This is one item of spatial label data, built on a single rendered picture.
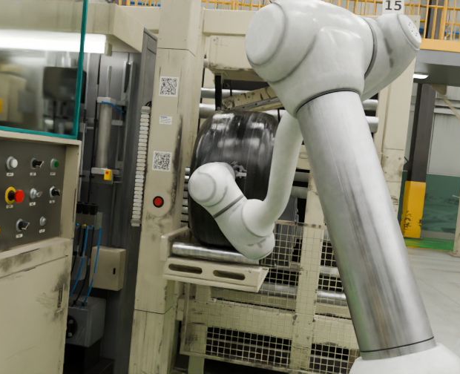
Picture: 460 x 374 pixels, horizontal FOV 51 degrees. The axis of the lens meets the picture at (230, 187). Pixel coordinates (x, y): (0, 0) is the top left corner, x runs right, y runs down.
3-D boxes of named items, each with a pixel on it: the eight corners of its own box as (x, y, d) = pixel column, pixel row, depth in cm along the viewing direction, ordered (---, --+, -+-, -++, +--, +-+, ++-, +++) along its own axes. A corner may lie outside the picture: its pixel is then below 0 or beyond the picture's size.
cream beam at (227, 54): (206, 68, 211) (209, 34, 210) (218, 79, 236) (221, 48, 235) (349, 77, 200) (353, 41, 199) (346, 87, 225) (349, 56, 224)
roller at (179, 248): (168, 249, 181) (171, 239, 184) (171, 254, 185) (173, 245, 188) (260, 261, 175) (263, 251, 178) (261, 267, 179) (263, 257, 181)
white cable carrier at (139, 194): (130, 225, 194) (141, 105, 192) (136, 224, 199) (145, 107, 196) (141, 226, 193) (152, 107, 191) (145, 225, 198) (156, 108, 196)
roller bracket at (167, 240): (158, 261, 179) (161, 235, 179) (188, 245, 218) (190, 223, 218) (167, 263, 179) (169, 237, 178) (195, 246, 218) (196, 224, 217)
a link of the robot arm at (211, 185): (190, 175, 137) (218, 212, 138) (173, 184, 122) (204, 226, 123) (219, 153, 135) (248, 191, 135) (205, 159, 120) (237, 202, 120)
